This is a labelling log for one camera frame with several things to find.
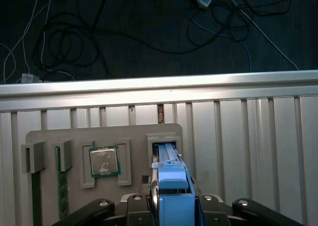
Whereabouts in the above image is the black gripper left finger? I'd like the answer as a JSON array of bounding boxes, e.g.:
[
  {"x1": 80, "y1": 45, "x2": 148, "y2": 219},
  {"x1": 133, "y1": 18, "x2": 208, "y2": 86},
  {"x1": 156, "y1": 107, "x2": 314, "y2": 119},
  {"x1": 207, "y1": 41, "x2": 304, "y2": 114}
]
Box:
[{"x1": 51, "y1": 193, "x2": 153, "y2": 226}]

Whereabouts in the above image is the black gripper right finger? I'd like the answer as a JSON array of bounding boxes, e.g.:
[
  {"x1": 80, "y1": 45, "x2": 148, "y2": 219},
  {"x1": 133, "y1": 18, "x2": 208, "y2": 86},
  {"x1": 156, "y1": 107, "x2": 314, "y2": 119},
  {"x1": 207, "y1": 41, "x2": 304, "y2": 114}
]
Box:
[{"x1": 197, "y1": 193, "x2": 303, "y2": 226}]

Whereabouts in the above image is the hard disk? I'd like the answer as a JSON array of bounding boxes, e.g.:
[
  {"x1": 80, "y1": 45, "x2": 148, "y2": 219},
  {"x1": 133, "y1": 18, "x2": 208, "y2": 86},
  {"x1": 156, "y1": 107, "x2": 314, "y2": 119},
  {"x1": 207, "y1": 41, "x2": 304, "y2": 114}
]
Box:
[{"x1": 148, "y1": 141, "x2": 199, "y2": 226}]

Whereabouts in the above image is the silver CPU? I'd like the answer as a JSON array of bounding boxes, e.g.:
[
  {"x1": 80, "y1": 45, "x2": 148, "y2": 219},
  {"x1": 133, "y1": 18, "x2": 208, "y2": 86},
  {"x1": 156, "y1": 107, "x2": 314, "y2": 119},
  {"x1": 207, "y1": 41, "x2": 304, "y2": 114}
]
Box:
[{"x1": 88, "y1": 147, "x2": 122, "y2": 178}]

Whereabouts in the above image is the grey parts rack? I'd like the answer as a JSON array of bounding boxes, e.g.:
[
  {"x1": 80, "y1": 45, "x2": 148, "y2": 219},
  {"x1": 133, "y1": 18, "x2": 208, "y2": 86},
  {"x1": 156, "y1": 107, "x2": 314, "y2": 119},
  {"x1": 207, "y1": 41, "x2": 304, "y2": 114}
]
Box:
[{"x1": 26, "y1": 123, "x2": 197, "y2": 226}]

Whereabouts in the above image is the small white plug adapter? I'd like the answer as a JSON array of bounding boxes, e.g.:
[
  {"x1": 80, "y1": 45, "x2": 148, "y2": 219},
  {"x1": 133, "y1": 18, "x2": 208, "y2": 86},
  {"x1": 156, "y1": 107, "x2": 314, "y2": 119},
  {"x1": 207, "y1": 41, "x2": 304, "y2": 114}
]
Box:
[{"x1": 20, "y1": 73, "x2": 42, "y2": 84}]

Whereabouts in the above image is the blue floor cable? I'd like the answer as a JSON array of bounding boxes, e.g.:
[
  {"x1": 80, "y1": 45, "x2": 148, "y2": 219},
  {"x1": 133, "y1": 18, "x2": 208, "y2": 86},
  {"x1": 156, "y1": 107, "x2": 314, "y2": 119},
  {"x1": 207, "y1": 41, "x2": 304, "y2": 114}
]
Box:
[{"x1": 185, "y1": 7, "x2": 253, "y2": 75}]

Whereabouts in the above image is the black floor cable tangle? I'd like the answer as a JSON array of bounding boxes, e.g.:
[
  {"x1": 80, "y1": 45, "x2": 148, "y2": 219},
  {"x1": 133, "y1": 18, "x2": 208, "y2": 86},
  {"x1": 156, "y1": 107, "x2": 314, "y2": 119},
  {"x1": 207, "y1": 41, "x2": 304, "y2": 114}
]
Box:
[{"x1": 32, "y1": 0, "x2": 301, "y2": 76}]

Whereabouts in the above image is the white floor cable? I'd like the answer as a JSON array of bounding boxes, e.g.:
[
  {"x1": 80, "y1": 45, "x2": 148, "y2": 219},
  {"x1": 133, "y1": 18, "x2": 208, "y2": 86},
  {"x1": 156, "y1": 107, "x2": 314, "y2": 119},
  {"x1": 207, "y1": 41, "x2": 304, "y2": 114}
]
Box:
[{"x1": 0, "y1": 0, "x2": 55, "y2": 84}]

